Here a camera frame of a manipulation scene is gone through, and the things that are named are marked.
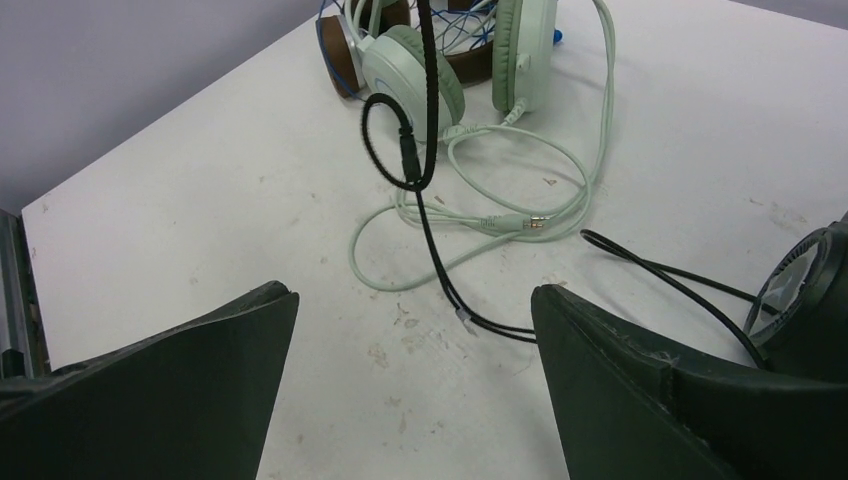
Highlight mint green headphones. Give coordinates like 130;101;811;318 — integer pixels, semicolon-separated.
324;0;557;142

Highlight mint green headphone cable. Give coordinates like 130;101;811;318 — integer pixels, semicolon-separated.
349;0;617;294

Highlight black blue headphones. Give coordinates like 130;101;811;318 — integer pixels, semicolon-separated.
743;217;847;384

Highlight brown headphones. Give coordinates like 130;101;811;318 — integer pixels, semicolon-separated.
315;1;497;100

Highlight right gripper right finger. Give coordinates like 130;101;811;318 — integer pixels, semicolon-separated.
531;285;847;479

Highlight aluminium frame rail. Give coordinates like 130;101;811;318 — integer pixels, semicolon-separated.
1;211;51;380

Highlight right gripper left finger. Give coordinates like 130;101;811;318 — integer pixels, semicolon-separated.
1;280;300;479

